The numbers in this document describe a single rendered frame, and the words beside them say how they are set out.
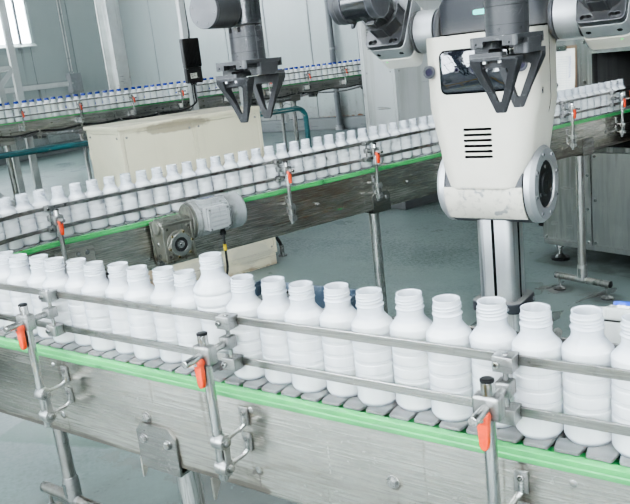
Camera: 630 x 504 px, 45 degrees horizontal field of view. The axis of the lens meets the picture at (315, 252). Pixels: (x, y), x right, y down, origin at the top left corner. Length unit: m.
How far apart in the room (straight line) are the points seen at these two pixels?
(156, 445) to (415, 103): 6.07
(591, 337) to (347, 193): 2.33
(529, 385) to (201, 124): 4.57
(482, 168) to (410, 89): 5.64
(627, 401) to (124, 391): 0.87
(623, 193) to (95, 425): 3.86
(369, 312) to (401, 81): 6.12
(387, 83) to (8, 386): 5.79
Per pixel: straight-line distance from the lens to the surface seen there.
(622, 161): 4.86
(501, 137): 1.55
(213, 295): 1.23
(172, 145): 5.29
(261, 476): 1.28
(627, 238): 4.94
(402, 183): 3.41
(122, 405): 1.46
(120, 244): 2.71
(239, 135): 5.54
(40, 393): 1.54
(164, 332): 1.35
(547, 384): 0.98
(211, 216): 2.66
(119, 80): 11.86
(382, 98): 7.22
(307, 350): 1.14
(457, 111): 1.58
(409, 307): 1.04
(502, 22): 1.06
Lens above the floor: 1.49
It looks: 14 degrees down
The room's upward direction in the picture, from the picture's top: 7 degrees counter-clockwise
